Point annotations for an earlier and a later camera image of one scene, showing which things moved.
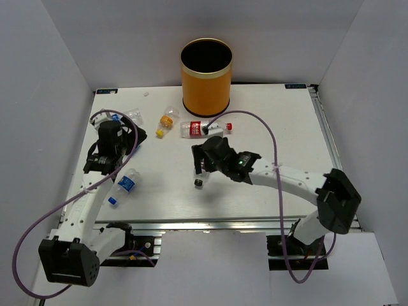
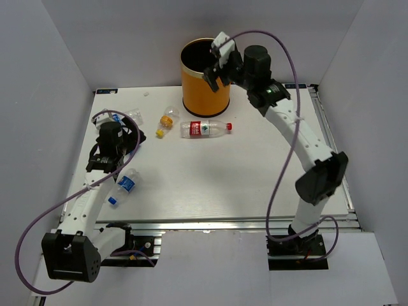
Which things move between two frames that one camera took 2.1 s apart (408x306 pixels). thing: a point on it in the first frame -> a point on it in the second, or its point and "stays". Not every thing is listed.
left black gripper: x=131 y=135 stays
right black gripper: x=199 y=153 -> x=211 y=76
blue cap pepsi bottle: x=125 y=185 stays
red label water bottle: x=194 y=129 stays
